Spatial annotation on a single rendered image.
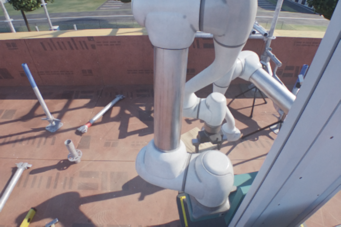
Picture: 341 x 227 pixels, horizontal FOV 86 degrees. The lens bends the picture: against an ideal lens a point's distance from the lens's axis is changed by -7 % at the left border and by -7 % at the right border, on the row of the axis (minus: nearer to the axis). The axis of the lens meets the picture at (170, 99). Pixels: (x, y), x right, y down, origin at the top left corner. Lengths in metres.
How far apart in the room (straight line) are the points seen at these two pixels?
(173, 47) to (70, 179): 1.59
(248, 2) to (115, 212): 1.54
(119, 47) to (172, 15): 2.04
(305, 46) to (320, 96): 2.58
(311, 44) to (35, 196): 3.32
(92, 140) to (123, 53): 1.11
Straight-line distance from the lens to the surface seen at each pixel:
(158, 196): 1.67
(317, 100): 0.42
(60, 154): 2.13
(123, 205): 1.68
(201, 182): 0.76
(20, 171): 2.14
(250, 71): 1.22
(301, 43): 2.93
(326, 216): 1.98
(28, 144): 2.39
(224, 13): 0.50
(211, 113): 0.93
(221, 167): 0.75
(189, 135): 2.00
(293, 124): 0.48
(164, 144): 0.71
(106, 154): 1.96
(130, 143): 1.99
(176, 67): 0.57
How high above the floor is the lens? 1.51
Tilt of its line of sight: 38 degrees down
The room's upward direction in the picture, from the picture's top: straight up
